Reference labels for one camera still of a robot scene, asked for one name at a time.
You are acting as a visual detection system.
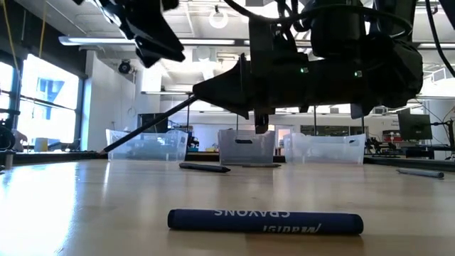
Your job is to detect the large black display screen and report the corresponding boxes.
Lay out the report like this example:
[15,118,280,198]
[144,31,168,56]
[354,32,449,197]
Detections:
[137,112,169,134]

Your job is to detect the blue Madisi crayon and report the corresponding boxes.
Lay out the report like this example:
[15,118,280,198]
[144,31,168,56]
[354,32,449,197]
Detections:
[167,208,365,235]

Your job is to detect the grey crayon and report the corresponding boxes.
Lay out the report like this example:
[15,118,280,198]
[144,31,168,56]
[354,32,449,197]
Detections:
[396,168,446,179]

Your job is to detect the white coiled cable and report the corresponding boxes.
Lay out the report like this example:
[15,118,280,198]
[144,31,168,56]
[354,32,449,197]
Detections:
[208,9,229,29]

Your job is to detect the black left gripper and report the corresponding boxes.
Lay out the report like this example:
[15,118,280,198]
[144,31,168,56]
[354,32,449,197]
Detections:
[73,0,186,68]

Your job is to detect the yellow cylindrical container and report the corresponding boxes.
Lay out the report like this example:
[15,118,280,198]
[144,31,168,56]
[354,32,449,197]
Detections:
[34,137,49,153]

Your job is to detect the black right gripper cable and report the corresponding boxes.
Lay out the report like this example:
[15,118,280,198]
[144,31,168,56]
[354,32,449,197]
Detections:
[223,0,415,40]

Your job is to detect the clear plastic bin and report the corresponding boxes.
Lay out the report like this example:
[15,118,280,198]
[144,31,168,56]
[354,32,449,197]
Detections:
[105,129,188,163]
[283,132,367,166]

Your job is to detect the grey translucent plastic bin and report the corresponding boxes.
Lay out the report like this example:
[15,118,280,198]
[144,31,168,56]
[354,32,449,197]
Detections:
[217,129,276,166]

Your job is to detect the black computer monitor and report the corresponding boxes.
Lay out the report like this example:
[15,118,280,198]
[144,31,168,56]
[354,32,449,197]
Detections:
[397,108,434,141]

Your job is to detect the person's hand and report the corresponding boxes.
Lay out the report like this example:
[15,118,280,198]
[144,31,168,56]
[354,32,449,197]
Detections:
[12,128,28,144]

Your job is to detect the overhead frame bar with lights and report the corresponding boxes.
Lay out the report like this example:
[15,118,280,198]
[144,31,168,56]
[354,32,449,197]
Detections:
[58,34,455,50]

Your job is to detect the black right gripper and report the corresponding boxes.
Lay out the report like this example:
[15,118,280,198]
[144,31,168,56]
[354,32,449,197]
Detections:
[193,16,314,135]

